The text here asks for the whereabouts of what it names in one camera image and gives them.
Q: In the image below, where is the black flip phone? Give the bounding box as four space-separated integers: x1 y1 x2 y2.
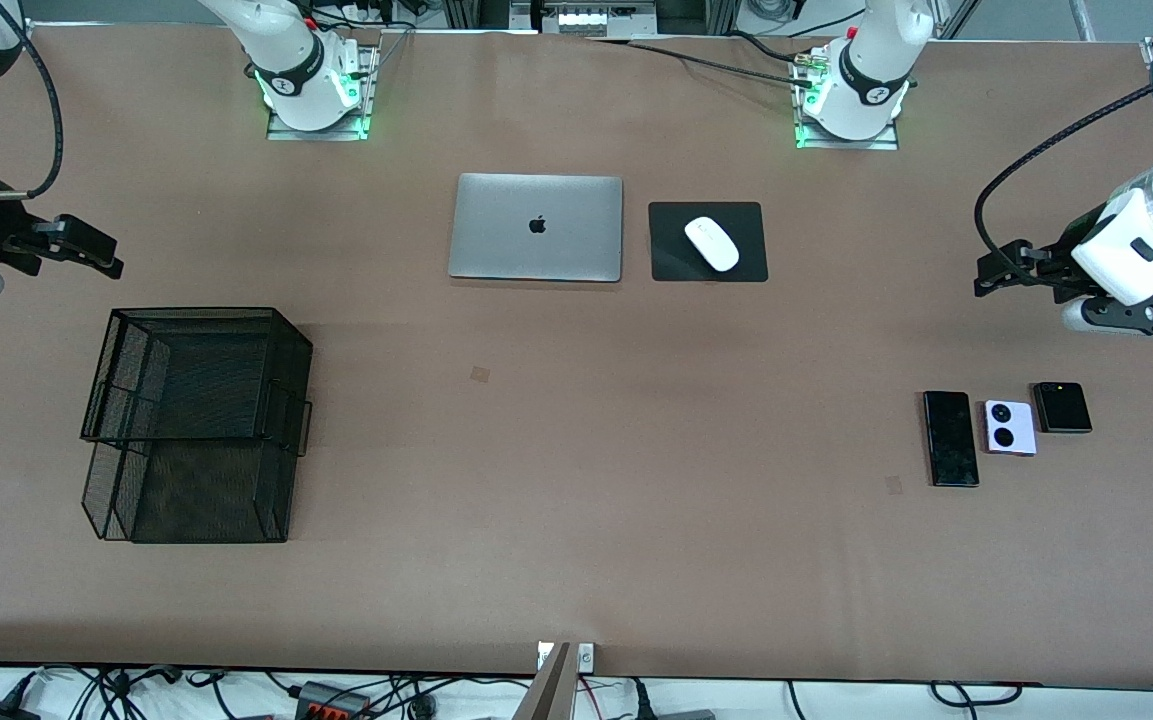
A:
1031 381 1093 434

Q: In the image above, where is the lavender flip phone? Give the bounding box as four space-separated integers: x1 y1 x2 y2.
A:
983 399 1038 457

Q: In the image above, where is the long black smartphone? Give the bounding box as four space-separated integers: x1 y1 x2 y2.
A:
923 390 980 488

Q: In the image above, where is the black mesh two-tier tray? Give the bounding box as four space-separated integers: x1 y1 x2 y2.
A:
80 307 314 544

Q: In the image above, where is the white computer mouse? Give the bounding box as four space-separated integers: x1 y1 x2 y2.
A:
684 216 740 273

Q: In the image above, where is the black mouse pad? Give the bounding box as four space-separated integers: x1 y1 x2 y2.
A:
648 201 769 283

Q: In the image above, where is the silver closed laptop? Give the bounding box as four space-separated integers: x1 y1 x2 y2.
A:
448 173 625 283

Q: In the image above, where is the black orange power strip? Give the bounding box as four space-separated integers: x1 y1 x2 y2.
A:
296 681 374 720

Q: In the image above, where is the white power strip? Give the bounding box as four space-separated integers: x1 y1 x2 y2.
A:
556 8 639 32

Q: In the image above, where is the black floor plug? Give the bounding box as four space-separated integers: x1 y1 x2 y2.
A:
631 678 717 720

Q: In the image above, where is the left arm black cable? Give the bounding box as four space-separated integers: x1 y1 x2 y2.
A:
974 58 1153 263

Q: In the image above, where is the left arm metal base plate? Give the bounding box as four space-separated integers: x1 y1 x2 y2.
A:
794 50 901 151

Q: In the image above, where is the short black table cable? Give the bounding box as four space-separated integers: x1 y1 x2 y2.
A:
731 30 809 64

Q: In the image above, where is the long black table cable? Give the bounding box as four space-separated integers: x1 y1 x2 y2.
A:
586 37 817 89

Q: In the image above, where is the black looped floor cable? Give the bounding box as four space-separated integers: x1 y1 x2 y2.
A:
931 681 1024 707

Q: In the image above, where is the grey slanted post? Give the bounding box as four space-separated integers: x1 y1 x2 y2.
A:
514 643 574 720

